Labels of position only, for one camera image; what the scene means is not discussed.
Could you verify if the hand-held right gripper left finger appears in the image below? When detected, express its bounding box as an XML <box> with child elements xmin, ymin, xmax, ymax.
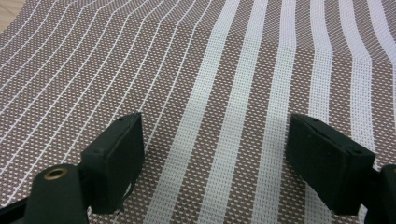
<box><xmin>80</xmin><ymin>111</ymin><xmax>146</xmax><ymax>216</ymax></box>

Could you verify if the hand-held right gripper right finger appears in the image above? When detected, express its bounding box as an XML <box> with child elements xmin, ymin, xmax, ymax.
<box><xmin>285</xmin><ymin>113</ymin><xmax>376</xmax><ymax>217</ymax></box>

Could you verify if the brown white striped woven placemat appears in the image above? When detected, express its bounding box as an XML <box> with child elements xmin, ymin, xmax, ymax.
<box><xmin>0</xmin><ymin>0</ymin><xmax>396</xmax><ymax>224</ymax></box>

